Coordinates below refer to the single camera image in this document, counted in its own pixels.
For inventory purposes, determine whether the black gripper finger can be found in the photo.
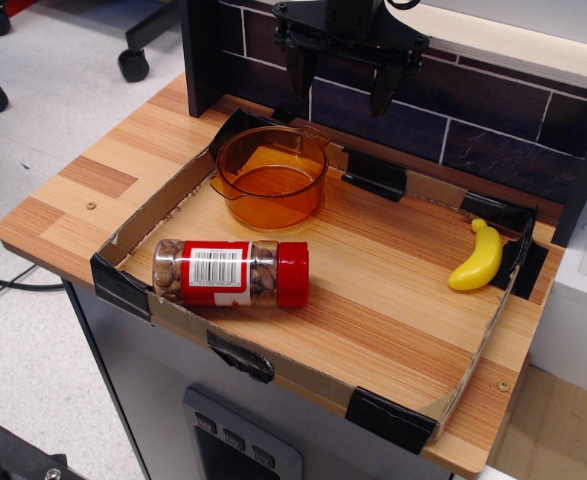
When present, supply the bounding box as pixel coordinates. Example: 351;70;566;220
285;42;317;98
370;62;405;118

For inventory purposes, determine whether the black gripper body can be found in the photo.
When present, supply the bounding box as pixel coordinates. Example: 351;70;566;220
272;1;429;74

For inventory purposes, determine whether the red-capped spice bottle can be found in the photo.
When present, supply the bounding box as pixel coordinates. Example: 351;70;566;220
152;239;310;308

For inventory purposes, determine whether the amber transparent plastic pot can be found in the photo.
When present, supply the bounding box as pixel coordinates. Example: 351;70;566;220
211;126;330;230

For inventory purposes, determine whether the dark brick-pattern back panel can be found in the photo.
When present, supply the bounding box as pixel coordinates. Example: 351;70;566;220
179;1;587;219

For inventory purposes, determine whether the black office chair base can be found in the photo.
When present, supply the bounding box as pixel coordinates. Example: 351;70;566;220
117;1;179;83

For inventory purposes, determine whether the yellow toy banana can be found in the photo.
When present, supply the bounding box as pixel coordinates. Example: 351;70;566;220
448;218;503;291

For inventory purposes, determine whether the white side unit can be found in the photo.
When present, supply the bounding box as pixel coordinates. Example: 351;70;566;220
530;202;587;390

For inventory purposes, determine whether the grey cabinet with control panel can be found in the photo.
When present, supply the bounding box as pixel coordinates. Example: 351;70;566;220
65;283;451;479

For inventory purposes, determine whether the black floor cable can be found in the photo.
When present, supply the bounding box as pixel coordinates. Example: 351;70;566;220
0;263;67;314

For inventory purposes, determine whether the black metal bracket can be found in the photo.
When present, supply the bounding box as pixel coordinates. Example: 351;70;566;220
0;426;74;479

